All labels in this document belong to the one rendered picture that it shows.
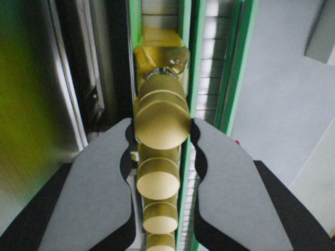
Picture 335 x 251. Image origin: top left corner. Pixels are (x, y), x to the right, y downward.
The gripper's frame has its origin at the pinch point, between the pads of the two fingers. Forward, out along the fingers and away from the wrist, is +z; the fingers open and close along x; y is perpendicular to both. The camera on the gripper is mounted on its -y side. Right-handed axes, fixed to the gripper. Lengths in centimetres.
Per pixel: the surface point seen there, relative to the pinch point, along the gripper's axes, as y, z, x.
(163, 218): 10.1, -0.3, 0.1
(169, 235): 16.0, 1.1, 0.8
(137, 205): 49, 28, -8
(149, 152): 4.1, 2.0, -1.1
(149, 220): 10.4, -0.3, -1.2
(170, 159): 4.3, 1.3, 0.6
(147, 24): -3.5, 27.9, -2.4
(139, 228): 64, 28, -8
